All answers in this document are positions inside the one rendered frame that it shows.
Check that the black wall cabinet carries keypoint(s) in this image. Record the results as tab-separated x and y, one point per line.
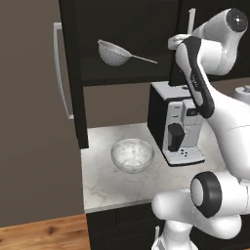
130	19

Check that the white round appliance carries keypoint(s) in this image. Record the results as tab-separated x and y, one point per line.
243	93

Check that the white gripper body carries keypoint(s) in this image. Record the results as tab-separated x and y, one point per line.
175	41

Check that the black and white coffee machine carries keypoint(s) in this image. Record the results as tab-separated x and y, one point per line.
162	110

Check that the black base cabinet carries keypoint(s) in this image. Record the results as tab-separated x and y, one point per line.
120	228

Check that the clear glass bowl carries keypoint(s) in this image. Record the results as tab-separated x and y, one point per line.
132	156

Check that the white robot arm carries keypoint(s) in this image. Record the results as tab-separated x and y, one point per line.
228	136

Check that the black closed cabinet door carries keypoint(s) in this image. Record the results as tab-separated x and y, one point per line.
205	8

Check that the silver mesh tea strainer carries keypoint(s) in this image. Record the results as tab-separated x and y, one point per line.
112	55

